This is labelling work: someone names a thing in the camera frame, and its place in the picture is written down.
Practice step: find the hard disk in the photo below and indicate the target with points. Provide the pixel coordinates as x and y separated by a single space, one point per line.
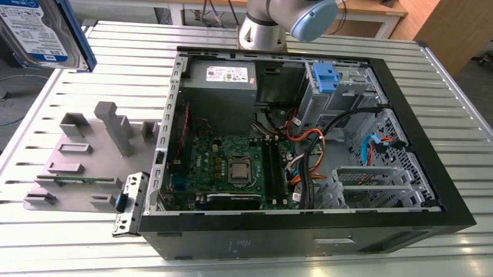
36 34

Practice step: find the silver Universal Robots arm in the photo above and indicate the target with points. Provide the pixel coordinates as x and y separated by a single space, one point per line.
263 31

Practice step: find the metal disk bay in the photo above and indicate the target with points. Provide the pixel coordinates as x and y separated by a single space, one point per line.
370 187

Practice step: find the green motherboard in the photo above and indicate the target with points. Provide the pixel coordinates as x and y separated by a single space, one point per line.
208 150

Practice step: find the silver CPU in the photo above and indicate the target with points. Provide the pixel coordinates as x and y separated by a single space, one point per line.
241 169

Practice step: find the black RAM slot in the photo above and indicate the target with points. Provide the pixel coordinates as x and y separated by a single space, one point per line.
283 170
277 170
269 170

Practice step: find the grey power supply unit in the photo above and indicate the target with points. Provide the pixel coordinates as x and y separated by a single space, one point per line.
216 109

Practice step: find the black graphics card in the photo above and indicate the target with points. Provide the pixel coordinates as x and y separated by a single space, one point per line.
232 200

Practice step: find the blue VGA port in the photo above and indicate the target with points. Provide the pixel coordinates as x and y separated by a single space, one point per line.
181 183

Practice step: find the blue drive cage latch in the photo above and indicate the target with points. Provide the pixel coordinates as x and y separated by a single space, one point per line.
325 78

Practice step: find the metal optical drive cage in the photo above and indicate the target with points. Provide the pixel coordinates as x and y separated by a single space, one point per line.
347 98

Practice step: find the black open PC case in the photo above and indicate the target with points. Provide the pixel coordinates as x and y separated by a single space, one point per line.
269 231

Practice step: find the grey parts rack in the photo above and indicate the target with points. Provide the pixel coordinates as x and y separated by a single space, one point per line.
97 161

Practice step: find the wooden top desk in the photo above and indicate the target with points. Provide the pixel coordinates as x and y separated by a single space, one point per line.
382 10

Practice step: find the wooden cabinet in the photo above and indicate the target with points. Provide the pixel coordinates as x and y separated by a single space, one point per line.
455 29

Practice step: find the black chair castor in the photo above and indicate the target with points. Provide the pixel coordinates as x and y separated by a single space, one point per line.
486 59

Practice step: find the metal card retention bracket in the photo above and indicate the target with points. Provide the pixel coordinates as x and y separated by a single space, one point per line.
136 184

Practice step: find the white metal desk frame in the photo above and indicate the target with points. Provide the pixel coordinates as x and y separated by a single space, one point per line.
176 15

